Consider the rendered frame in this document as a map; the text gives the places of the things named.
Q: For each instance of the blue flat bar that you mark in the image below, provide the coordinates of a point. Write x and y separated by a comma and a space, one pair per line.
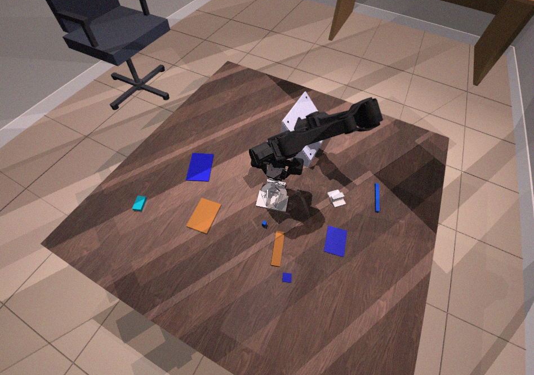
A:
377, 201

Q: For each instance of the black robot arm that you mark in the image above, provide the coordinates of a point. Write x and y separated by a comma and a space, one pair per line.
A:
315, 127

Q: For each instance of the orange flat rectangular plate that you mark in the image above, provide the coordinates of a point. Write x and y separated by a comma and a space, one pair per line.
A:
203, 215

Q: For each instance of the teal rectangular block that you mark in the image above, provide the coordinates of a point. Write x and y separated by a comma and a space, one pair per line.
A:
139, 203

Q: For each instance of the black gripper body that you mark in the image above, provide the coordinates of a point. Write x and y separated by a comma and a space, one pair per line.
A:
296, 165

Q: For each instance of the orange flat bar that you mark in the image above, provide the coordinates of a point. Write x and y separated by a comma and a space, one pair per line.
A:
277, 250

